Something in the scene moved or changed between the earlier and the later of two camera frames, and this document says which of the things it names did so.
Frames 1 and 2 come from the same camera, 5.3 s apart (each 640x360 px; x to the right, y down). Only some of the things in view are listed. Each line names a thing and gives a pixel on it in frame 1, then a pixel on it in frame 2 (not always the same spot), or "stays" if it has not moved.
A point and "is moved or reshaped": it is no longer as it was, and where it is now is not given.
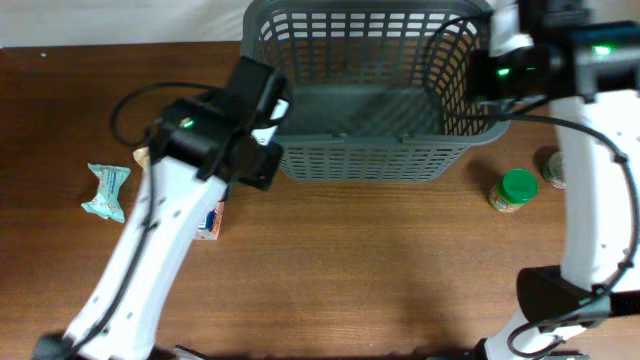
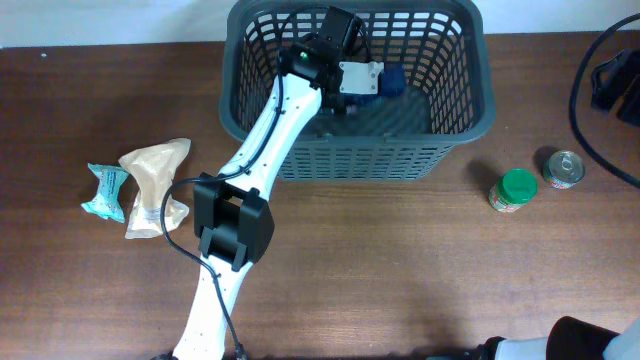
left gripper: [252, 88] to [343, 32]
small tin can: [554, 170] stays
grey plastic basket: [376, 90] stays
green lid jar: [514, 189] stays
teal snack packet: [106, 203] stays
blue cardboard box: [210, 228] is moved or reshaped
